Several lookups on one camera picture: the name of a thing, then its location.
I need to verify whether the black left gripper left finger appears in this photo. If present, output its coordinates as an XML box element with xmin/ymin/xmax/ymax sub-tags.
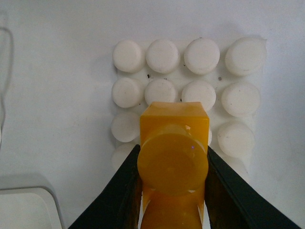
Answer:
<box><xmin>69</xmin><ymin>145</ymin><xmax>141</xmax><ymax>229</ymax></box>

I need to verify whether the white lamp stand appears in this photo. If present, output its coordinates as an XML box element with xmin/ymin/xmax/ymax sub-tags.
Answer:
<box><xmin>0</xmin><ymin>173</ymin><xmax>65</xmax><ymax>229</ymax></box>

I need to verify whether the white lamp cable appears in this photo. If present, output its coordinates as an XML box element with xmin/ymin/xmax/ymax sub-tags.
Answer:
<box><xmin>0</xmin><ymin>26</ymin><xmax>14</xmax><ymax>144</ymax></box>

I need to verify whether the white studded base plate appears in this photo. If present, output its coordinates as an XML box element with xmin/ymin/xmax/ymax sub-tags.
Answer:
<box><xmin>111</xmin><ymin>37</ymin><xmax>267</xmax><ymax>180</ymax></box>

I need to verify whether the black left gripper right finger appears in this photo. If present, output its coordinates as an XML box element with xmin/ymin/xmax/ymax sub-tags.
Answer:
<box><xmin>204</xmin><ymin>147</ymin><xmax>299</xmax><ymax>229</ymax></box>

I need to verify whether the yellow two-stud block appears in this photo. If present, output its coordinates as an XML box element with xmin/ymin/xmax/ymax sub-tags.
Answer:
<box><xmin>137</xmin><ymin>102</ymin><xmax>209</xmax><ymax>229</ymax></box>

